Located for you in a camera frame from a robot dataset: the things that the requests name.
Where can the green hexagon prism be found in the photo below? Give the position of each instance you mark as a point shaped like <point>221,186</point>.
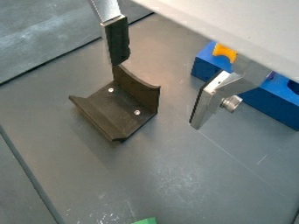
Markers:
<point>145,221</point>

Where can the black curved cradle stand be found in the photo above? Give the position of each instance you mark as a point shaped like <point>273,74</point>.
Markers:
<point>121,106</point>

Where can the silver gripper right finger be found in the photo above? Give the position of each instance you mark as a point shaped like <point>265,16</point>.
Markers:
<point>218,92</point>

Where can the blue foam shape board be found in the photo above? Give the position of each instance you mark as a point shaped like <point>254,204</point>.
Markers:
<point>274,97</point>

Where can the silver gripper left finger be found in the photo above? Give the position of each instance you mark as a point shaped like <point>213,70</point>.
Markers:
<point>114,29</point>

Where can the yellow notched block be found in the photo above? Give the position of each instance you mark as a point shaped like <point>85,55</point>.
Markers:
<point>220,50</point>

